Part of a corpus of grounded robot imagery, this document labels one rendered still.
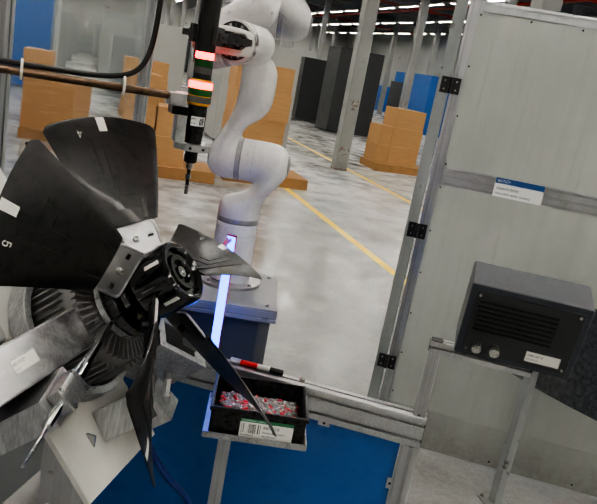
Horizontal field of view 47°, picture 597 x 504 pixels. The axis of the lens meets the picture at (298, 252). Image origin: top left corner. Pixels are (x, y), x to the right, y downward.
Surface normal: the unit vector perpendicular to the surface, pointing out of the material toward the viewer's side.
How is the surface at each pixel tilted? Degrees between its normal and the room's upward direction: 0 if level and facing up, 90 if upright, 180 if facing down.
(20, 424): 102
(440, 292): 90
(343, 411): 90
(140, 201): 49
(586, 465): 90
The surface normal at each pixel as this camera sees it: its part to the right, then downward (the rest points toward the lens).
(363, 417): -0.22, 0.21
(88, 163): 0.43, -0.32
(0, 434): -0.09, 0.44
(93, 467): 0.85, -0.43
